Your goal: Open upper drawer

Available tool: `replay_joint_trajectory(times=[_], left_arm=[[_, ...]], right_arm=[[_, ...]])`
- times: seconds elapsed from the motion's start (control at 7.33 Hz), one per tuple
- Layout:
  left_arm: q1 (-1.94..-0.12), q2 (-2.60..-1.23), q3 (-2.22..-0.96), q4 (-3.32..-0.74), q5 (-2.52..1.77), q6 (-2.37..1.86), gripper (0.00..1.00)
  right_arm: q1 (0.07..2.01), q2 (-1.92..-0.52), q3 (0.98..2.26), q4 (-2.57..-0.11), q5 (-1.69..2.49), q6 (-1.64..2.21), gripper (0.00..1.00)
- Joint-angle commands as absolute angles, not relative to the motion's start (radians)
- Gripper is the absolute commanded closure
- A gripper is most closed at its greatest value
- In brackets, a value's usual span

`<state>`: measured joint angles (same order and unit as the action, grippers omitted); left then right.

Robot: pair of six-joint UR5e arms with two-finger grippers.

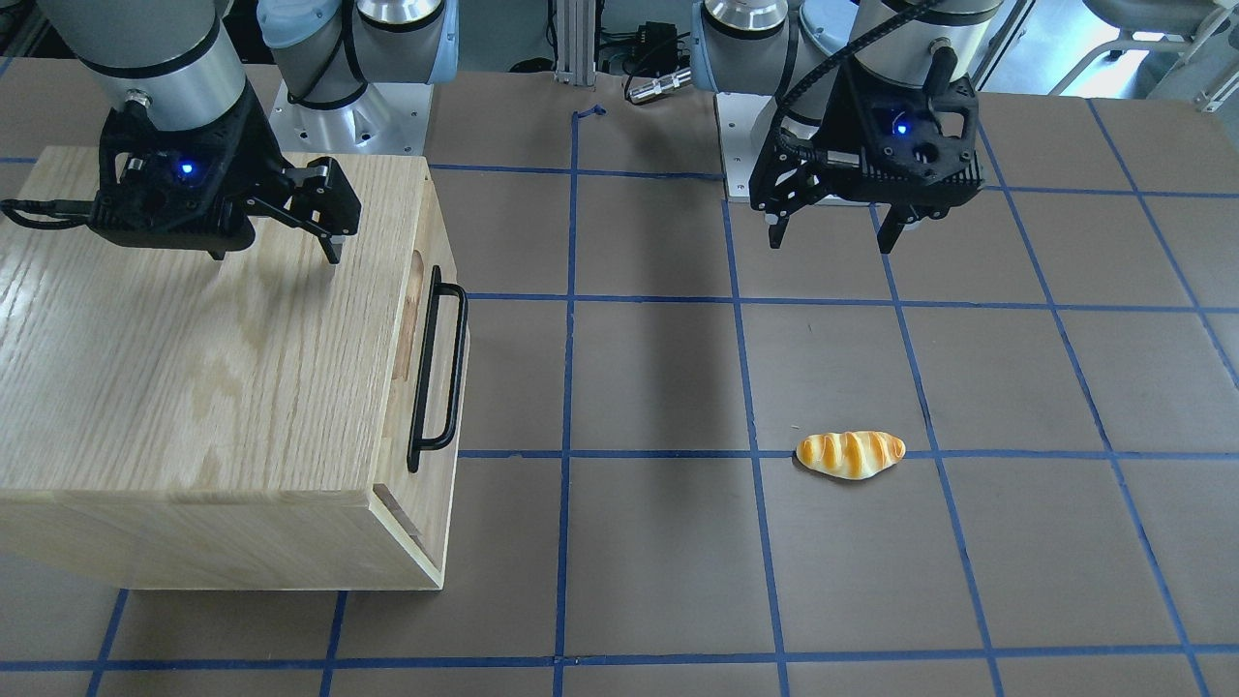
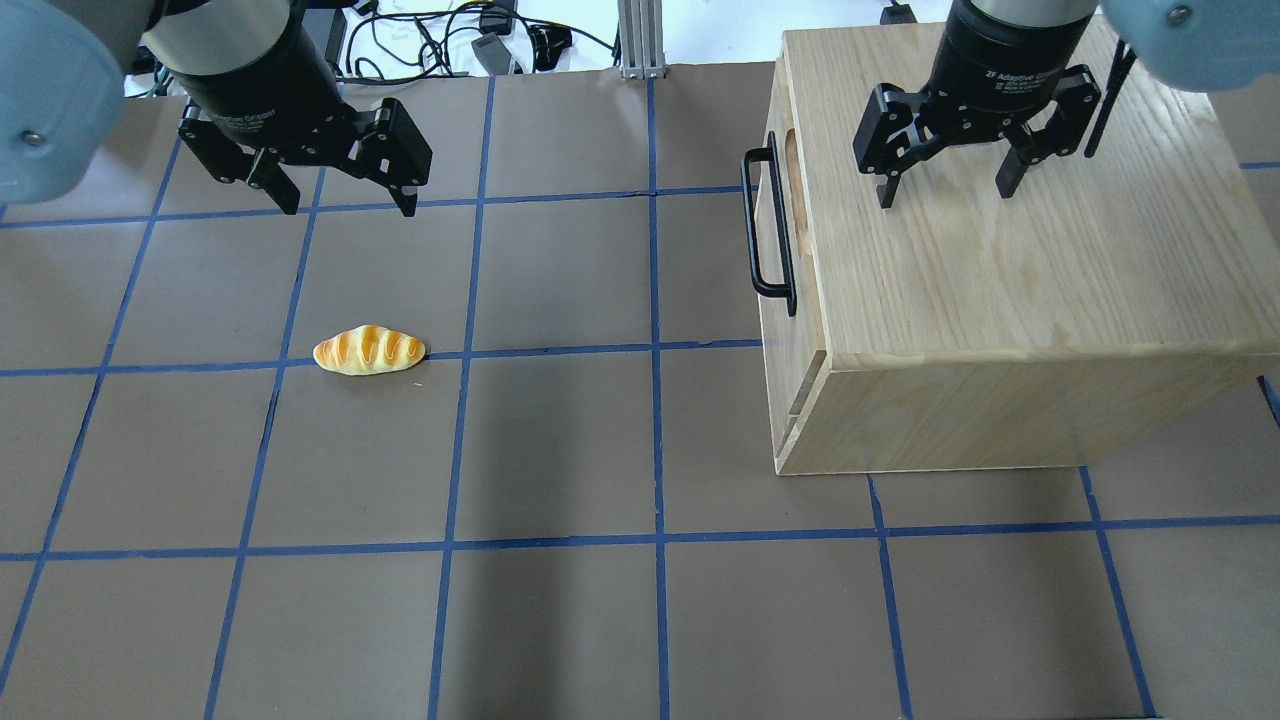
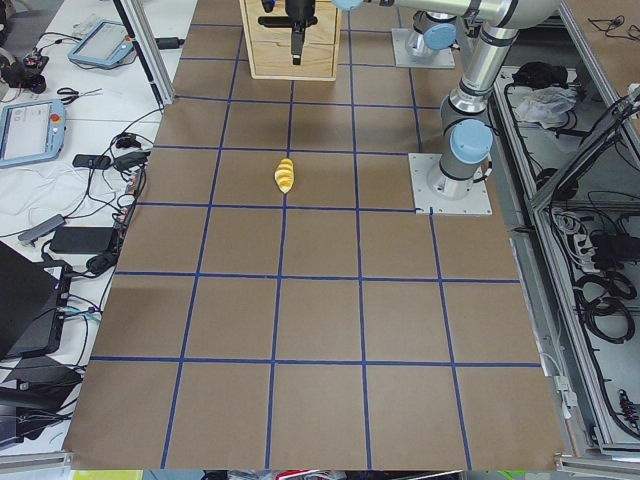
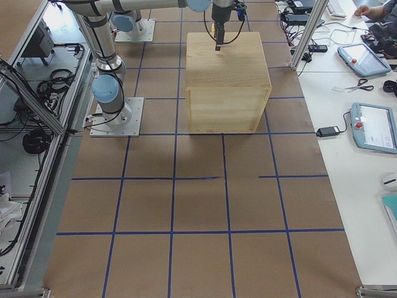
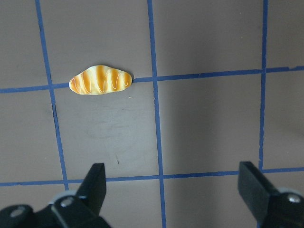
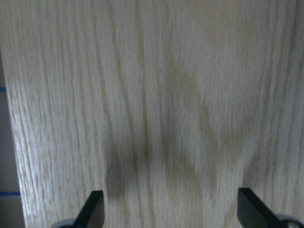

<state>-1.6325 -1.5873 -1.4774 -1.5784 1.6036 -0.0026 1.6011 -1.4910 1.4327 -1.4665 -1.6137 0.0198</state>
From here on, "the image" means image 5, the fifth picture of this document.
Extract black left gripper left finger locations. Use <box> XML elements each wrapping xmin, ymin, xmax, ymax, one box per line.
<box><xmin>51</xmin><ymin>162</ymin><xmax>107</xmax><ymax>228</ymax></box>

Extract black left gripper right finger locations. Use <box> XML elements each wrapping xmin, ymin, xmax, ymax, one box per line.
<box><xmin>237</xmin><ymin>161</ymin><xmax>304</xmax><ymax>228</ymax></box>

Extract striped toy bread roll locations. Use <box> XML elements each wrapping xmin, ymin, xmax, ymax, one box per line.
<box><xmin>68</xmin><ymin>65</ymin><xmax>133</xmax><ymax>95</ymax></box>

